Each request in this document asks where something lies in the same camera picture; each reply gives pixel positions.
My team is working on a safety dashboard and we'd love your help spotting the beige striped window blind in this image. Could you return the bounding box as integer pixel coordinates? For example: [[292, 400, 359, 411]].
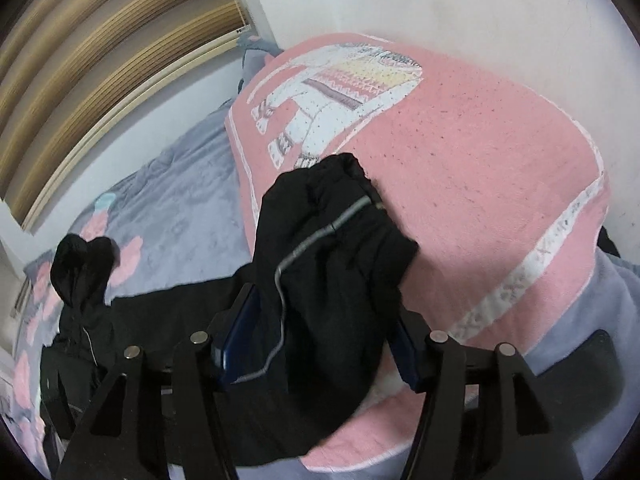
[[0, 0, 257, 233]]

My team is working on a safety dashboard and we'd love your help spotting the blue-grey pillow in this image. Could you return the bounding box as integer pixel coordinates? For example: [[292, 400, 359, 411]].
[[236, 34, 285, 93]]

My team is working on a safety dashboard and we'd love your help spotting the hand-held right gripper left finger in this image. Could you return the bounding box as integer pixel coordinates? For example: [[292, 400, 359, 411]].
[[55, 284, 262, 480]]

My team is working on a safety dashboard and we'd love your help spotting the black garment with grey piping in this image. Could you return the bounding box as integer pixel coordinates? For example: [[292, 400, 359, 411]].
[[40, 152, 421, 471]]

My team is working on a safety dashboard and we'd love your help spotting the grey floral quilt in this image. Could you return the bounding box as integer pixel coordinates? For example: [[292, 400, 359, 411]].
[[10, 100, 636, 480]]

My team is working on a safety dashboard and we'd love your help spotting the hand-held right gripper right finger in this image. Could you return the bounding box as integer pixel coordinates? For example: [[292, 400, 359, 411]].
[[387, 310, 583, 480]]

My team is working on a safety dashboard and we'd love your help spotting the dark cloth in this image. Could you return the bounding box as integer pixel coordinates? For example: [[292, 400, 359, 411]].
[[597, 225, 623, 262]]

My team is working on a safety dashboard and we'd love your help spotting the pink elephant print blanket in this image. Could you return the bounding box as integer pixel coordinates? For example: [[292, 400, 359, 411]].
[[225, 34, 613, 472]]

